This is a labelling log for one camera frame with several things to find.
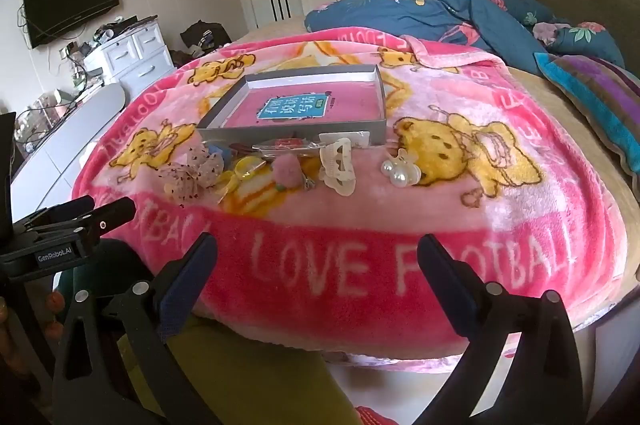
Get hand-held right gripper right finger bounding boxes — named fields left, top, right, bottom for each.
left=410, top=234, right=585, bottom=425

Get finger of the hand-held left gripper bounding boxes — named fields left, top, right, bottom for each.
left=35, top=197, right=137, bottom=240
left=12, top=196, right=97, bottom=228

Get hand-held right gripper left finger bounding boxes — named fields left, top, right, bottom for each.
left=52, top=232, right=219, bottom=425

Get cream claw hair clip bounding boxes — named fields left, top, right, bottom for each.
left=318, top=140, right=357, bottom=197

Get white card packet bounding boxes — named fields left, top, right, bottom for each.
left=319, top=131, right=371, bottom=149

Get grey cardboard box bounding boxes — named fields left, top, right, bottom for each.
left=196, top=65, right=388, bottom=145

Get person's left hand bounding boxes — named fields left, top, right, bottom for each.
left=44, top=291, right=65, bottom=343

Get white curved table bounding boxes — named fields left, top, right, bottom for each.
left=10, top=82, right=126, bottom=218

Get pile of desk clutter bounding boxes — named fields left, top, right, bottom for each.
left=15, top=40, right=103, bottom=153

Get person's yellow-green pants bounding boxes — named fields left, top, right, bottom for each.
left=117, top=320, right=362, bottom=425

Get pink printed bear blanket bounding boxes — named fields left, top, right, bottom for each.
left=70, top=26, right=628, bottom=373

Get pearl hair clip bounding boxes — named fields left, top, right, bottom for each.
left=381, top=148, right=420, bottom=186

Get red slipper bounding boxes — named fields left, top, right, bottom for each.
left=355, top=405, right=397, bottom=425

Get pink pompom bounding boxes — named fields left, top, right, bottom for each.
left=270, top=155, right=304, bottom=189

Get white drawer chest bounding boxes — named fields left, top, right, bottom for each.
left=82, top=18, right=177, bottom=98

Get small clear packet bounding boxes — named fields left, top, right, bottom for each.
left=252, top=136, right=321, bottom=159

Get pile of dresser clutter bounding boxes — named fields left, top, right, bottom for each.
left=92, top=16, right=157, bottom=43

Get black bag on floor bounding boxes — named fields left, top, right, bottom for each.
left=180, top=21, right=232, bottom=56

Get bed with tan sheet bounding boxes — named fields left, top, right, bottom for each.
left=235, top=15, right=640, bottom=331

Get black television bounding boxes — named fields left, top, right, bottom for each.
left=22, top=0, right=121, bottom=50

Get pink book with teal label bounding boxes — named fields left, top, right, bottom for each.
left=222, top=80, right=383, bottom=128

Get striped pillow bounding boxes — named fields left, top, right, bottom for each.
left=534, top=52, right=640, bottom=178

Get blue floral duvet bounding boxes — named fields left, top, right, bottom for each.
left=304, top=0, right=626, bottom=68

